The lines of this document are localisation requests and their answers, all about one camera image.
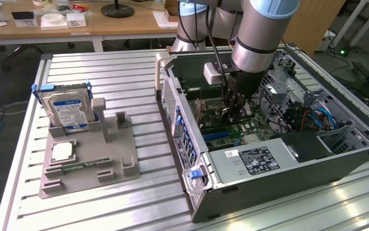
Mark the blue expansion slot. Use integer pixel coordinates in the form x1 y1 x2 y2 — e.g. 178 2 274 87
202 132 229 141

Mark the white box with black top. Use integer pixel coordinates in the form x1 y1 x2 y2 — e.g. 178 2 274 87
10 11 38 28

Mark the loose green RAM stick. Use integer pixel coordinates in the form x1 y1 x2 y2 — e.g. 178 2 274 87
59 160 101 173

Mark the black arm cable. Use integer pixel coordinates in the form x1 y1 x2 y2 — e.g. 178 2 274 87
175 0 235 109

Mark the silver CPU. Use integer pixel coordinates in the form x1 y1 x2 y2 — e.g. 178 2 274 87
51 143 74 161

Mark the brown cardboard box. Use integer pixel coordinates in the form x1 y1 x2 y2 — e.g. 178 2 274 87
163 0 179 23

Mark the blue plastic disk caddy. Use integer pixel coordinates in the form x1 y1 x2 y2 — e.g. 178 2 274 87
32 80 94 104

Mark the silver disk bay cage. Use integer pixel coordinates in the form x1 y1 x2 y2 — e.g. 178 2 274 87
258 71 303 121

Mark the black chair base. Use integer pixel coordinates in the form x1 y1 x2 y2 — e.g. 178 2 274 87
0 43 45 72

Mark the white paper stack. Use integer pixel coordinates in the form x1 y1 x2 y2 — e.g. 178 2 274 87
151 11 178 30

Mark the wooden desk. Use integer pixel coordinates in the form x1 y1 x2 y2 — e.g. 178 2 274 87
0 0 267 46

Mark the blue wire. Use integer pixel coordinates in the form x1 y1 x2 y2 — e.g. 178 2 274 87
311 108 335 131

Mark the blue case latch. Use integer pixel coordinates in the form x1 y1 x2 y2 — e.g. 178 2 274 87
186 169 202 180

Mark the white flat box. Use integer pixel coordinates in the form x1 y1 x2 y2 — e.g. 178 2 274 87
39 19 69 31

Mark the black round lamp base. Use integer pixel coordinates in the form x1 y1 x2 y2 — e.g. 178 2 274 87
99 0 135 19

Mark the grey plastic parts rack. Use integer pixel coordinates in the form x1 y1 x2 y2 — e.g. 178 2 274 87
38 97 141 200

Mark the grey power supply unit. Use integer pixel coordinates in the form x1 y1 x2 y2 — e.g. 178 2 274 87
206 138 302 185

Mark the white labelled box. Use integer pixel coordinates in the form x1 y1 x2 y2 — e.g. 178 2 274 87
65 13 87 28

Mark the orange wire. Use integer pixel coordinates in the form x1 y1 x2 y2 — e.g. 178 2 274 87
301 108 310 131

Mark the device with green light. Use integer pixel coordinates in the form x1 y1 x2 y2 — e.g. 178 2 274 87
334 47 350 58

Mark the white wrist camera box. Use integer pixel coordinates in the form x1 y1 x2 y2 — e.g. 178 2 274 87
202 62 227 85

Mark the white box with red dot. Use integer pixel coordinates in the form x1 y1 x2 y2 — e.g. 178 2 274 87
318 30 337 52

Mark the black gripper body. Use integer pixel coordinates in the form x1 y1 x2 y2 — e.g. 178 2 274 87
221 70 266 124

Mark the red small item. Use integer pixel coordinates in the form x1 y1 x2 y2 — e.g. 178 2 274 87
70 2 87 13

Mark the wooden cabinet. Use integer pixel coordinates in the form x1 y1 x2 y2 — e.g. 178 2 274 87
279 0 347 55

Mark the black RAM slot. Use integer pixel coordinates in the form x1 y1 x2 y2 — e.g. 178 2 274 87
185 86 205 98

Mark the white round bowl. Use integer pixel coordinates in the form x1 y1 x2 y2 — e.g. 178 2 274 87
41 13 65 25

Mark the hard disk with blue label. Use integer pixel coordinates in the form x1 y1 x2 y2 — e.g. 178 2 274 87
39 88 91 133

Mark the open grey PC case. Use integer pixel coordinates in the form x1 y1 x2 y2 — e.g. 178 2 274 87
154 43 369 224

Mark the green motherboard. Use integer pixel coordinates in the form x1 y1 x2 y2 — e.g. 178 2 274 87
178 79 287 149

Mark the white table frame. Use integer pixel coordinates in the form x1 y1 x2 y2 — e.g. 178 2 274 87
330 0 369 66

